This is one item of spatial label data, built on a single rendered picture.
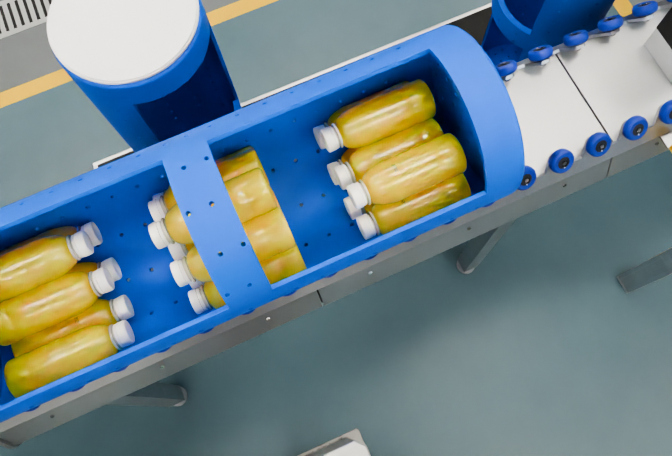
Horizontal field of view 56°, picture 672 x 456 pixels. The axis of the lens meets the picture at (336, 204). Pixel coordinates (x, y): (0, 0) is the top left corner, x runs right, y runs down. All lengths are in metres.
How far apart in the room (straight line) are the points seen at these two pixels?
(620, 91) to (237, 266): 0.81
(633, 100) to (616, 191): 1.00
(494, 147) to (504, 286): 1.23
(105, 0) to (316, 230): 0.57
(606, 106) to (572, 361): 1.02
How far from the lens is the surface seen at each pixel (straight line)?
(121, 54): 1.22
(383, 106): 0.99
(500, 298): 2.09
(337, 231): 1.08
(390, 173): 0.94
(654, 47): 1.37
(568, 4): 1.60
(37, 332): 1.08
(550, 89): 1.28
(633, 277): 2.12
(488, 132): 0.90
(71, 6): 1.31
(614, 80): 1.33
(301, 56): 2.36
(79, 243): 1.02
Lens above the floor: 2.01
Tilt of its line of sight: 72 degrees down
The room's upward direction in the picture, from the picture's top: 6 degrees counter-clockwise
